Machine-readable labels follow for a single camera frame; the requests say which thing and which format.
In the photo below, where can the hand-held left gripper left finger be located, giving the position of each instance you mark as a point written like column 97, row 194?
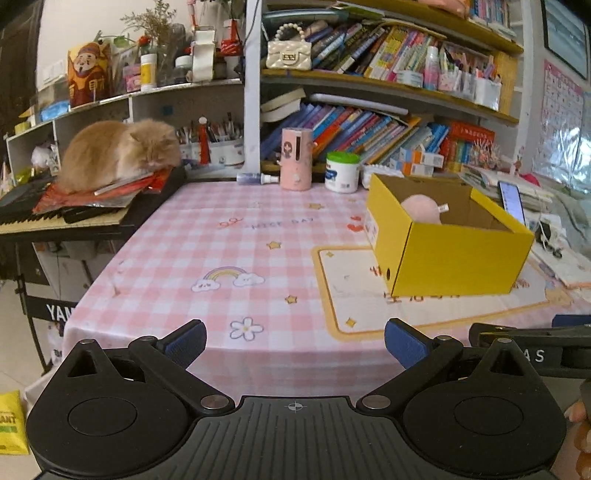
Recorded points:
column 187, row 344

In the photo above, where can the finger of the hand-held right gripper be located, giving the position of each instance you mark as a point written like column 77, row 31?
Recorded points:
column 572, row 321
column 531, row 334

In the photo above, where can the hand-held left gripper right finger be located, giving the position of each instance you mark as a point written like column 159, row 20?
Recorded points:
column 406, row 344

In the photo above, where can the yellow cardboard box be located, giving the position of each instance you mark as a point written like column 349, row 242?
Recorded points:
column 452, row 258

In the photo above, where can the pale pink plush toy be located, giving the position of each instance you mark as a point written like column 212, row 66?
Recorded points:
column 420, row 210

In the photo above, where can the person's right hand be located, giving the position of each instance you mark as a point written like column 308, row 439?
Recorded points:
column 582, row 443

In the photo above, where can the stack of paper sheets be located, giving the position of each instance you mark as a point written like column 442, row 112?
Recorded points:
column 572, row 272

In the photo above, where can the pink checked tablecloth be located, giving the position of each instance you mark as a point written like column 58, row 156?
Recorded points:
column 207, row 240

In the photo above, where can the smartphone with lit screen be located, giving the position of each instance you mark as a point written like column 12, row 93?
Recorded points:
column 511, row 203

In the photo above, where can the black piano keyboard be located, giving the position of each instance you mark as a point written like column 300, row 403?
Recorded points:
column 147, row 207

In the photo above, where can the black keyboard stand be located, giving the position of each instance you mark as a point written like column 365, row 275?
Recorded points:
column 46, row 311

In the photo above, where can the stack of booklets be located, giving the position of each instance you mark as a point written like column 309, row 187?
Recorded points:
column 480, row 177

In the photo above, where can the white ridged tray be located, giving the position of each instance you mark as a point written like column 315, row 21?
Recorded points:
column 376, row 173

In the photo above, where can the orange and white carton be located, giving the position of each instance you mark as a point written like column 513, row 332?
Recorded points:
column 411, row 168
column 422, row 156

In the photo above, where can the small spray bottle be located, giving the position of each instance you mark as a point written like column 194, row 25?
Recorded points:
column 251, row 178

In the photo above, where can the white jar green lid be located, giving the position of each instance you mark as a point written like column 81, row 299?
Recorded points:
column 341, row 177

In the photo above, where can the red foil packets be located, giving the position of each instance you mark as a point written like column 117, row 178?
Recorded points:
column 69, row 196

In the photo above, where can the yellow plastic bag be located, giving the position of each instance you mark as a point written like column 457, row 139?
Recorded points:
column 11, row 420

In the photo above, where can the orange fluffy cat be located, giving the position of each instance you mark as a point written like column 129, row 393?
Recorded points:
column 106, row 152

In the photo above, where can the red boxed book set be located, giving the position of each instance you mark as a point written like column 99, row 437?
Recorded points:
column 471, row 134

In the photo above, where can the pink cylindrical dispenser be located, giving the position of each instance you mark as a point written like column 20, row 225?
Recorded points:
column 295, row 161

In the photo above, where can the row of colourful books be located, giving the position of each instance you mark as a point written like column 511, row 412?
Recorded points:
column 351, row 129

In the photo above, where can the white scalloped pen holder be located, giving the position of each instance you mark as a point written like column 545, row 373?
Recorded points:
column 487, row 94

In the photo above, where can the long white bar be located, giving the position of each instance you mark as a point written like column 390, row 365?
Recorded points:
column 355, row 102

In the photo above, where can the yellow woven basket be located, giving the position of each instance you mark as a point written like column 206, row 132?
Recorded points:
column 507, row 83

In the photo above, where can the thick lying books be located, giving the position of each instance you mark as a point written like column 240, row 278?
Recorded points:
column 281, row 106

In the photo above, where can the white bookshelf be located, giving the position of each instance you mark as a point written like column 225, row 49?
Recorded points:
column 251, row 92

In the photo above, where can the white bottle yellow label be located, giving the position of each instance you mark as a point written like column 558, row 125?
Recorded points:
column 148, row 74

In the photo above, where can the fortune god figure box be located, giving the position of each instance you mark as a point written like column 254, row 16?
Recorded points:
column 87, row 74

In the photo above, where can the black framed picture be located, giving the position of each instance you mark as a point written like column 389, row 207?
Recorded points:
column 565, row 32

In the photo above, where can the row of upright books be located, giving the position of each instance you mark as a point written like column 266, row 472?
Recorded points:
column 378, row 50

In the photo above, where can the white pearl handbag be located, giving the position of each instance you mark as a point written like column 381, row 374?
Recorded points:
column 288, row 53

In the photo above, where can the dried flower bouquet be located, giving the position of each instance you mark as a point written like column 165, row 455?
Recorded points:
column 154, row 27

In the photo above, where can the pink wall poster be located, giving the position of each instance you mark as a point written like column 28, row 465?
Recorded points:
column 558, row 115

